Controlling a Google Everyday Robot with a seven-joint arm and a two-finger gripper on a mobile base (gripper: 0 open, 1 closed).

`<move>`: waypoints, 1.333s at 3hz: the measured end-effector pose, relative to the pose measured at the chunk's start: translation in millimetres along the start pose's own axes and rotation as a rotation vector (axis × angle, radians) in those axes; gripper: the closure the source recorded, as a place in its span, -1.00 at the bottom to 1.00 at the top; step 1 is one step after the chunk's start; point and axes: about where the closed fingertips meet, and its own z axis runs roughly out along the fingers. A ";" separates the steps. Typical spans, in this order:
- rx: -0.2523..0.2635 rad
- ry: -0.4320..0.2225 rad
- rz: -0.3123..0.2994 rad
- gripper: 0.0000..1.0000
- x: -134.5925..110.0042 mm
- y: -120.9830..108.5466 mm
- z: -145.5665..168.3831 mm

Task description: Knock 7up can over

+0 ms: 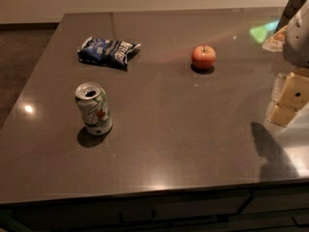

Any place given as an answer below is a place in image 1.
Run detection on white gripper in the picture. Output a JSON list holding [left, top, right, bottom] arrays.
[[267, 0, 309, 127]]

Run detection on blue chip bag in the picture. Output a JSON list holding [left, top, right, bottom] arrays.
[[77, 37, 141, 71]]

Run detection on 7up soda can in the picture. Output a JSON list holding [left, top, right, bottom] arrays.
[[75, 82, 113, 135]]

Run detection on red apple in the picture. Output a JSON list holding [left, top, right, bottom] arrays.
[[191, 45, 216, 71]]

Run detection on dark cabinet drawers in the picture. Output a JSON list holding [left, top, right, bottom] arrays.
[[0, 185, 309, 232]]

